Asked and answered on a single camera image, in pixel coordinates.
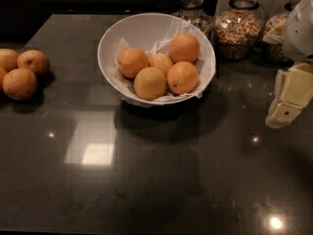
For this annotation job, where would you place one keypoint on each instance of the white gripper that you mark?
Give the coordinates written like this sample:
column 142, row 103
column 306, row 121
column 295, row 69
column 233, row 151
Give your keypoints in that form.
column 299, row 36

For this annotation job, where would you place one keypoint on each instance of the white bowl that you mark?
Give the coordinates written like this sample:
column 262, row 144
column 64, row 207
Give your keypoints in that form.
column 140, row 28

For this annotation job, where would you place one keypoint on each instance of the middle glass jar of cereal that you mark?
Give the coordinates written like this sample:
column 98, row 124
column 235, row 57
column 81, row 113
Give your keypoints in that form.
column 238, row 28

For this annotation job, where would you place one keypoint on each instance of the left glass jar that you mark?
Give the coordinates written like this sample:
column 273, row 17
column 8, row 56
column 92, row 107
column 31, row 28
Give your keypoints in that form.
column 192, row 11

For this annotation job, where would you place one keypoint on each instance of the edge orange on table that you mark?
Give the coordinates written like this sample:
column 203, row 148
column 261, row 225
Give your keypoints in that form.
column 2, row 75

